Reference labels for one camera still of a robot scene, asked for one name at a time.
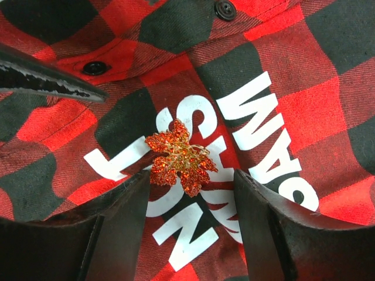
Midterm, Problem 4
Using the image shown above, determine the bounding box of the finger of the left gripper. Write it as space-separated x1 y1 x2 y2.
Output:
1 44 108 102

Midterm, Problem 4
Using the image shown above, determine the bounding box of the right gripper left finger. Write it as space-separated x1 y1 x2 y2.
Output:
1 171 150 280

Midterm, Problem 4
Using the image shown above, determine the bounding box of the red black plaid shirt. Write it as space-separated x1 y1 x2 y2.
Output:
1 1 374 280

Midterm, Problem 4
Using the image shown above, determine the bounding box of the orange leaf brooch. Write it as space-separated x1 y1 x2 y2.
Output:
145 119 218 197

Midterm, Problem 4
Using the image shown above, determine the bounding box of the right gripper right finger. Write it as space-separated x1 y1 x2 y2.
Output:
234 170 374 280

